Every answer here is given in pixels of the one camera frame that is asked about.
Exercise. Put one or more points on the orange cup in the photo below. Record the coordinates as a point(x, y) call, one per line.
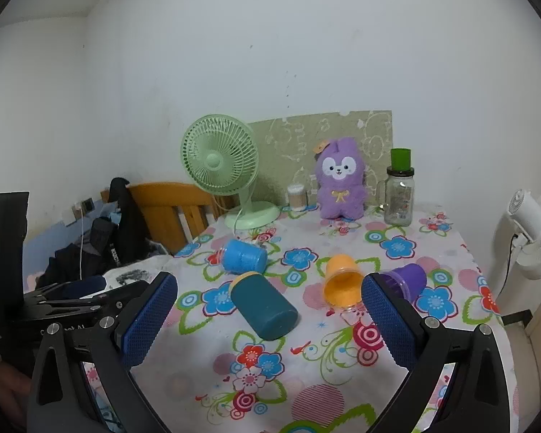
point(342, 284)

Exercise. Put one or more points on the glass bottle with green cap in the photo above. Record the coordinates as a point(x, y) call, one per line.
point(399, 203)

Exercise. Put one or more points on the cotton swab jar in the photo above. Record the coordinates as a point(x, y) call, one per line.
point(297, 197)

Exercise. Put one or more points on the wooden chair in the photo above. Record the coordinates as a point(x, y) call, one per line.
point(162, 203)

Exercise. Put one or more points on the purple cup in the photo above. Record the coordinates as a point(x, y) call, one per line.
point(410, 277)

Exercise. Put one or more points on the green desk fan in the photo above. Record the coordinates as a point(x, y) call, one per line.
point(218, 158)

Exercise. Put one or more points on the black bag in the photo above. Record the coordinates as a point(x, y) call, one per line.
point(126, 225)

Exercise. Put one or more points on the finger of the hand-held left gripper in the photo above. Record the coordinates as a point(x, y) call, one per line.
point(85, 310)
point(117, 289)

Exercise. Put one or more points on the dark clothes pile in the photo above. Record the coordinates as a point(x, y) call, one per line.
point(67, 261)

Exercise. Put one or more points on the purple plush toy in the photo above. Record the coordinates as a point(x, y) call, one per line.
point(342, 189)

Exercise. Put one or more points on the floral tablecloth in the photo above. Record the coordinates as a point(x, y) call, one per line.
point(297, 361)

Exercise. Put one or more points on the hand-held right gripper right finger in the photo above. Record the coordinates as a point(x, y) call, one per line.
point(390, 322)

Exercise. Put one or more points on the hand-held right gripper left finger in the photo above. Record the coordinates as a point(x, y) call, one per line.
point(148, 322)

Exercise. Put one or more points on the teal cup with yellow rim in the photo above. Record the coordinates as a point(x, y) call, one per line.
point(266, 311)

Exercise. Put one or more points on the person's left hand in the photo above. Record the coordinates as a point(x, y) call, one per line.
point(6, 381)

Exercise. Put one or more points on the white printed cloth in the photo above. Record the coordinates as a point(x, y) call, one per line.
point(135, 275)

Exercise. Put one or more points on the blue cup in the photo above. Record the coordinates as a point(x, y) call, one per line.
point(243, 257)

